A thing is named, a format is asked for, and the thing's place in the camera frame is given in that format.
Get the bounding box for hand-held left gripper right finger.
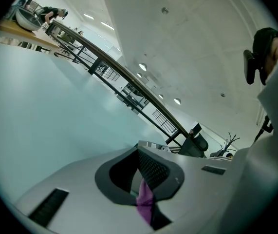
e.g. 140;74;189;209
138;147;232;233

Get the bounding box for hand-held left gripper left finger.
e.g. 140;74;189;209
15;147;151;234

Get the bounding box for purple cloth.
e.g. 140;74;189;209
135;178;156;226

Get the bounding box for black office chair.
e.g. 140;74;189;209
177;121;209;158

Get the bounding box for black coat rack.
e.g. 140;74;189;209
219;131;241;156

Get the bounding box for person's white shirt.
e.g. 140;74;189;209
222;39;278;234

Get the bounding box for black tripod stand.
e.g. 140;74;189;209
251;114;275;145

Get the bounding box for black railing with wooden handrail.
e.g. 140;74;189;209
45;19;197;155

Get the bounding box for person's head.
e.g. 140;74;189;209
265;36;278;77

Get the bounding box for light wooden table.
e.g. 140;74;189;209
0;18;59;56

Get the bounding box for row of ceiling light panels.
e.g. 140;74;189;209
60;0;115;31

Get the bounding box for large metal bowl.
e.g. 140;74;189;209
15;7;42;32

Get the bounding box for black head camera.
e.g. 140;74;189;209
242;48;268;85

